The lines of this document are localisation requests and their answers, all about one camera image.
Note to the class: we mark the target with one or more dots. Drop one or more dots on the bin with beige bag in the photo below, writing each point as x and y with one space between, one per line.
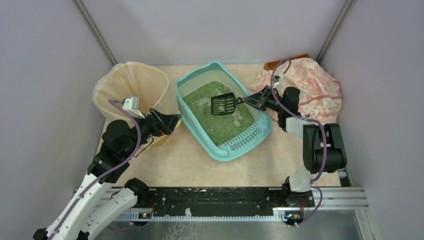
150 84

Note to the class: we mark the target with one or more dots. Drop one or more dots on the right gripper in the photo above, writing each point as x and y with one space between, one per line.
262 100

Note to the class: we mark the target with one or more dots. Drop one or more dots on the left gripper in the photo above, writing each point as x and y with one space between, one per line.
155 122

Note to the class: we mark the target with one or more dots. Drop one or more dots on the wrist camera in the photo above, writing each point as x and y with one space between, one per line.
276 82
131 106

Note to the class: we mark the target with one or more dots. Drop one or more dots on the teal litter box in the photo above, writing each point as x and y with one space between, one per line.
216 134

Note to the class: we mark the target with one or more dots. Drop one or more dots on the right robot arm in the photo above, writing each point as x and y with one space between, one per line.
323 148

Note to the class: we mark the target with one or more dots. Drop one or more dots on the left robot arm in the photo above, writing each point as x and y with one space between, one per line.
79 220

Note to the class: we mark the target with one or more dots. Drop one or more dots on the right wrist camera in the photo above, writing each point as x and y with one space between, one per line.
276 82

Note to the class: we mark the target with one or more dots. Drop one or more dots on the black litter scoop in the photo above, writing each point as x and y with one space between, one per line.
230 100

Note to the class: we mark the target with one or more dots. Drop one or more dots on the pink patterned cloth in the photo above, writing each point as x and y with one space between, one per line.
306 89

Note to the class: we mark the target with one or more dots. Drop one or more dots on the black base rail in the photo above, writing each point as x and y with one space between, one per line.
241 204

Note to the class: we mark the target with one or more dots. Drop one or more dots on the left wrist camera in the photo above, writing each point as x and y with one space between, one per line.
131 106

